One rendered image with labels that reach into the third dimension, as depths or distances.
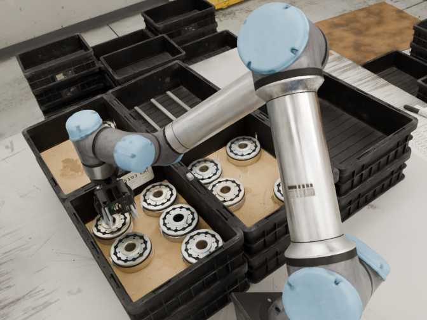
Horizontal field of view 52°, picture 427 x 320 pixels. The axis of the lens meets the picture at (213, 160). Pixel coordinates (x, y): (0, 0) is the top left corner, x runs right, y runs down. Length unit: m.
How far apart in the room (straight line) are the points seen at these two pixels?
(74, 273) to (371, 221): 0.86
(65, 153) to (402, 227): 1.06
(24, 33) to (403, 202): 3.64
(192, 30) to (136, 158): 2.04
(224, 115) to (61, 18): 3.56
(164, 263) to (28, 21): 3.48
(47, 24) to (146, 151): 3.54
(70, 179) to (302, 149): 0.89
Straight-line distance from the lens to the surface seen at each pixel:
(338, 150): 1.35
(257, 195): 1.22
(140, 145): 0.89
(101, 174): 1.03
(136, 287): 1.10
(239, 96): 0.90
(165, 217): 1.17
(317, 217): 0.71
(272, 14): 0.73
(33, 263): 1.44
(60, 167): 1.49
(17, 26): 4.36
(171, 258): 1.13
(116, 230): 1.19
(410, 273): 1.26
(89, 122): 0.95
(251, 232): 1.02
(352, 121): 1.46
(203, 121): 0.94
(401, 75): 2.75
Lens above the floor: 1.73
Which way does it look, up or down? 42 degrees down
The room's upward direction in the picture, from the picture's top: 10 degrees counter-clockwise
